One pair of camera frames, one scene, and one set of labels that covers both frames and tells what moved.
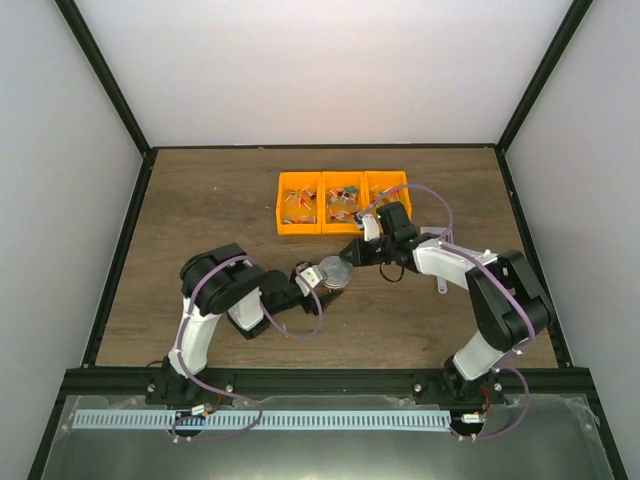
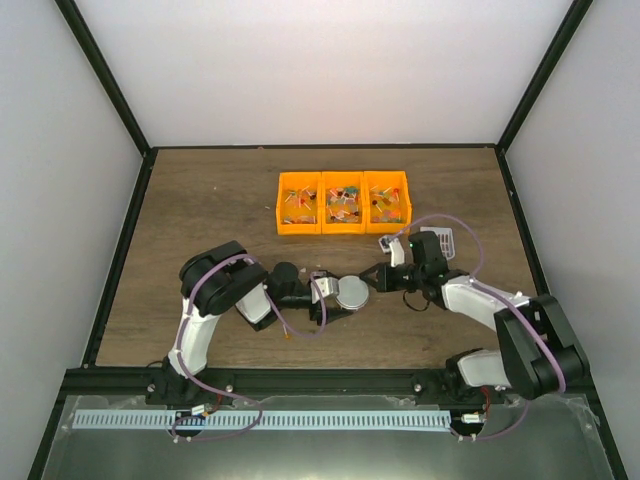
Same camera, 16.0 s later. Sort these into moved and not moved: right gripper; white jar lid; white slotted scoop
Moved: white jar lid; right gripper
Not moved: white slotted scoop
